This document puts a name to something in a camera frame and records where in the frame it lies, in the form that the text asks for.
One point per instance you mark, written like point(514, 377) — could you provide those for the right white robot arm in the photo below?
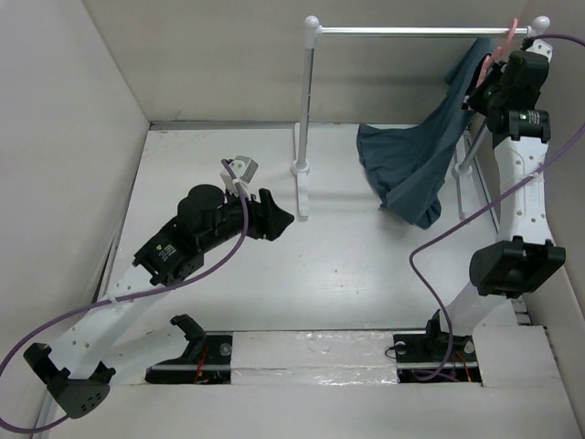
point(524, 255)

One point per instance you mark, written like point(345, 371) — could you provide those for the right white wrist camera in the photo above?
point(537, 46)

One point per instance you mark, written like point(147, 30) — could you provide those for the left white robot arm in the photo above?
point(77, 367)

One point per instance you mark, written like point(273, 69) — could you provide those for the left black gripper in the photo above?
point(265, 217)

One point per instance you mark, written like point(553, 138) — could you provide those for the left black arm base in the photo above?
point(205, 360)

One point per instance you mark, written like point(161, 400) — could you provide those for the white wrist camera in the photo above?
point(237, 174)
point(537, 46)

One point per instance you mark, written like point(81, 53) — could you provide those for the white metal clothes rack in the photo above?
point(313, 29)

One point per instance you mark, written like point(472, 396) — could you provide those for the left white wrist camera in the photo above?
point(237, 174)

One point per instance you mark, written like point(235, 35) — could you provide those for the teal t shirt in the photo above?
point(406, 167)

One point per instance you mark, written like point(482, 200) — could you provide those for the pink plastic hanger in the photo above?
point(497, 53)

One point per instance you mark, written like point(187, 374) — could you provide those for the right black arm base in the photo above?
point(419, 353)

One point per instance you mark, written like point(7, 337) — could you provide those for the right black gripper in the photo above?
point(476, 100)

